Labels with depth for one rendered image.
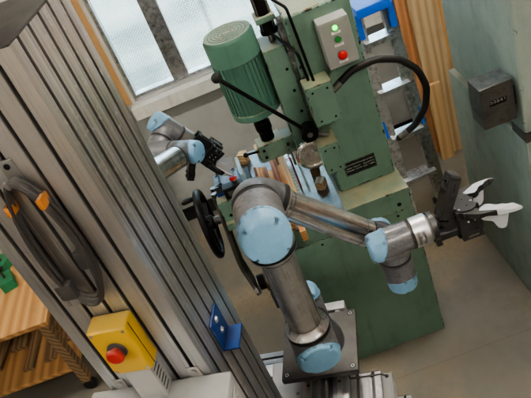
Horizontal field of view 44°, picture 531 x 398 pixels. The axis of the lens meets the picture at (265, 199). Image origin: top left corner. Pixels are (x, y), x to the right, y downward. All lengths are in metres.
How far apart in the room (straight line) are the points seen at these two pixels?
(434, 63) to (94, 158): 2.66
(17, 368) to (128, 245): 2.41
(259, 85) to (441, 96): 1.60
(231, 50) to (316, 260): 0.86
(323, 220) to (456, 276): 1.62
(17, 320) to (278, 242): 1.99
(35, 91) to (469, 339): 2.24
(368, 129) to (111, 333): 1.34
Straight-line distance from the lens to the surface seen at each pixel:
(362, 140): 2.36
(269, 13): 2.18
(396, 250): 1.55
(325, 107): 2.17
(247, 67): 2.18
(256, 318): 3.27
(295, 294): 1.55
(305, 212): 1.58
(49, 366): 3.44
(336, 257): 2.50
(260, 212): 1.39
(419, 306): 2.81
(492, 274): 3.13
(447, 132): 3.74
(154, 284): 1.27
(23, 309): 3.24
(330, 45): 2.11
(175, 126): 2.21
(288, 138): 2.37
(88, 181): 1.13
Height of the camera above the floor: 2.28
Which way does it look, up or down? 35 degrees down
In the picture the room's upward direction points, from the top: 23 degrees counter-clockwise
